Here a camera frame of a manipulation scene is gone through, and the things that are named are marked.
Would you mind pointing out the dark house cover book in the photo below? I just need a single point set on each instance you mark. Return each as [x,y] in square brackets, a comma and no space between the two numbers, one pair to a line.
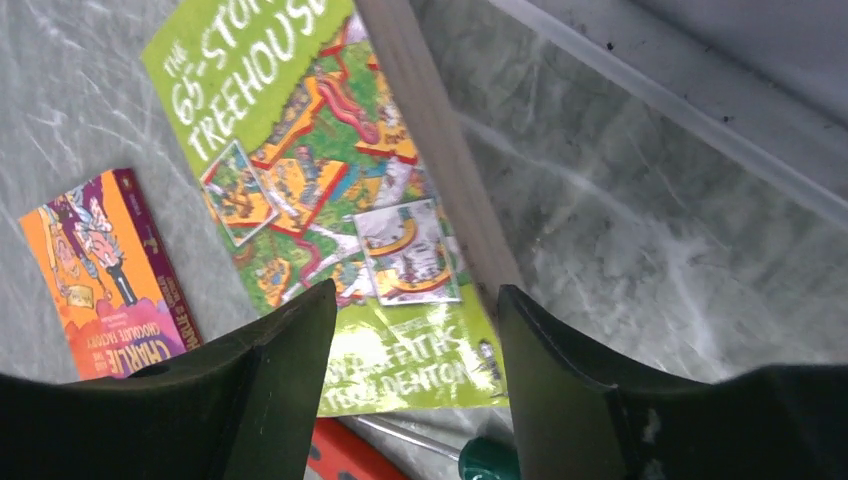
[424,104]

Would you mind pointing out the green Treehouse book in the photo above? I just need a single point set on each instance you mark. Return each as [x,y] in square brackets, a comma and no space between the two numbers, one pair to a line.
[288,121]

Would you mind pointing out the green handled screwdriver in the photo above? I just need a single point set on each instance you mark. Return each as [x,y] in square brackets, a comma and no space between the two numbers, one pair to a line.
[481,458]

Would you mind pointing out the orange handled adjustable wrench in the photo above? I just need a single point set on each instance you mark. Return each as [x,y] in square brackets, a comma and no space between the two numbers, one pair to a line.
[336,452]

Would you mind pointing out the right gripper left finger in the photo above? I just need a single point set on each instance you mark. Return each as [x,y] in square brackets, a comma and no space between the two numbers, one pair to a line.
[242,406]

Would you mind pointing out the purple Roald Dahl book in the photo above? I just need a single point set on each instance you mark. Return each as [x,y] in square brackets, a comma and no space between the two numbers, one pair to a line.
[118,300]

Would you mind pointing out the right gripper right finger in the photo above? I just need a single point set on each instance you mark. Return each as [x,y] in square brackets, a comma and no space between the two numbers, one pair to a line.
[581,410]

